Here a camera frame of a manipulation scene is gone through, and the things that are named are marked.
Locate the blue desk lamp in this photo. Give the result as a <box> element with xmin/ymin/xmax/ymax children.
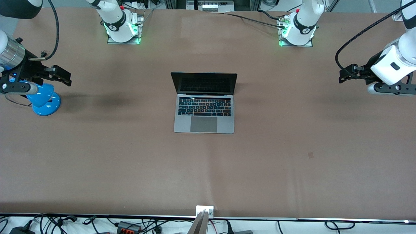
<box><xmin>19</xmin><ymin>83</ymin><xmax>62</xmax><ymax>116</ymax></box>

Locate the silver grey laptop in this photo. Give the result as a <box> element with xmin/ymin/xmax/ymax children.
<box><xmin>171</xmin><ymin>72</ymin><xmax>238</xmax><ymax>134</ymax></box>

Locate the looped black floor cable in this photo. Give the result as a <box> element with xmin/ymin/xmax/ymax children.
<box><xmin>325</xmin><ymin>220</ymin><xmax>355</xmax><ymax>231</ymax></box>

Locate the metal table edge strip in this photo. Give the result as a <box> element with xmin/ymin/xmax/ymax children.
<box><xmin>0</xmin><ymin>213</ymin><xmax>416</xmax><ymax>225</ymax></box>

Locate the black box with orange connectors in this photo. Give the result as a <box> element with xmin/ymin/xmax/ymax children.
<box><xmin>115</xmin><ymin>221</ymin><xmax>142</xmax><ymax>234</ymax></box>

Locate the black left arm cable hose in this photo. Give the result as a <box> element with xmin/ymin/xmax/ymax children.
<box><xmin>335</xmin><ymin>1</ymin><xmax>406</xmax><ymax>71</ymax></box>

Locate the aluminium frame corner post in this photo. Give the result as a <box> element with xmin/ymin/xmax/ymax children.
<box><xmin>392</xmin><ymin>0</ymin><xmax>416</xmax><ymax>22</ymax></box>

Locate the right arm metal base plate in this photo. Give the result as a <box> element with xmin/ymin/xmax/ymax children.
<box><xmin>107</xmin><ymin>14</ymin><xmax>144</xmax><ymax>45</ymax></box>

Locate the grey control box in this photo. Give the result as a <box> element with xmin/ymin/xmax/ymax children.
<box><xmin>186</xmin><ymin>0</ymin><xmax>235</xmax><ymax>13</ymax></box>

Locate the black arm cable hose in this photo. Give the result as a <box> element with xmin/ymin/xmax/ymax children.
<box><xmin>29</xmin><ymin>0</ymin><xmax>60</xmax><ymax>62</ymax></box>
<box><xmin>335</xmin><ymin>1</ymin><xmax>406</xmax><ymax>71</ymax></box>

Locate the grey aluminium camera mast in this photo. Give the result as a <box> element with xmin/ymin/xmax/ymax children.
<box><xmin>187</xmin><ymin>209</ymin><xmax>209</xmax><ymax>234</ymax></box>

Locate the black power adapter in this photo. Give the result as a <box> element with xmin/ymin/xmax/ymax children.
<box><xmin>9</xmin><ymin>220</ymin><xmax>36</xmax><ymax>234</ymax></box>

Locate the thin black table cable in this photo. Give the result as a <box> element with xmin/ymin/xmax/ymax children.
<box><xmin>211</xmin><ymin>12</ymin><xmax>286</xmax><ymax>28</ymax></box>

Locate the small metal table-edge bracket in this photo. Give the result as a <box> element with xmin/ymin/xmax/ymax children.
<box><xmin>196</xmin><ymin>205</ymin><xmax>215</xmax><ymax>217</ymax></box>

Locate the thick black base cable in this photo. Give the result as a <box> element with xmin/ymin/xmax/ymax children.
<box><xmin>258</xmin><ymin>9</ymin><xmax>286</xmax><ymax>22</ymax></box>

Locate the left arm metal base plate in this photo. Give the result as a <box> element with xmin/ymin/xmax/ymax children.
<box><xmin>277</xmin><ymin>16</ymin><xmax>314</xmax><ymax>48</ymax></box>

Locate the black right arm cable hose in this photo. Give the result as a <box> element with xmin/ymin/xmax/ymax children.
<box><xmin>29</xmin><ymin>0</ymin><xmax>60</xmax><ymax>62</ymax></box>

